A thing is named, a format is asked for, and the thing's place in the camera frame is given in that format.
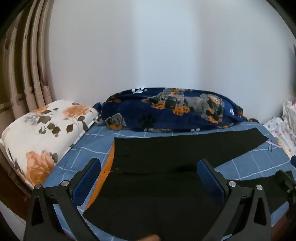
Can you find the navy dog-print blanket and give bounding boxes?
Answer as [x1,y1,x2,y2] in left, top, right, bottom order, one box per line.
[92,87,259,133]

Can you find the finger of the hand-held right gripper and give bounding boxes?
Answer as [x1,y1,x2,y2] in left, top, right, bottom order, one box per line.
[275,170,296,195]

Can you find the white floral pillow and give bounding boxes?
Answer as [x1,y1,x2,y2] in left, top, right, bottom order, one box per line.
[0,100,99,187]

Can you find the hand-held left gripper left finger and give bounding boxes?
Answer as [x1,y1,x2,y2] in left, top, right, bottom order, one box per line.
[23,158,101,241]

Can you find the black pants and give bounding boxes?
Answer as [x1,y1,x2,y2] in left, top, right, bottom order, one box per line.
[82,127,288,241]

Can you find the brown wooden bed frame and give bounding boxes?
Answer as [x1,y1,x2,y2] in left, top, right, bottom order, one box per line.
[0,148,33,207]

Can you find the white dotted cloth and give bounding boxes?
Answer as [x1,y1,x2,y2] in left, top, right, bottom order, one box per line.
[264,116,296,160]

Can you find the beige patterned curtain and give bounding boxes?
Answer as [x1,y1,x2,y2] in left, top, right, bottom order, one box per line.
[0,0,55,137]

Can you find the pale pink cloth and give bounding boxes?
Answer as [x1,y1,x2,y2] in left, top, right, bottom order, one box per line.
[282,100,296,130]

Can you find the blue checked bed sheet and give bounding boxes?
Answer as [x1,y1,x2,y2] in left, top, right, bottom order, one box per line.
[43,120,296,234]

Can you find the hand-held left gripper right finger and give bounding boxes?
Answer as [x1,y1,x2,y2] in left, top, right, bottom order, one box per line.
[197,159,272,241]

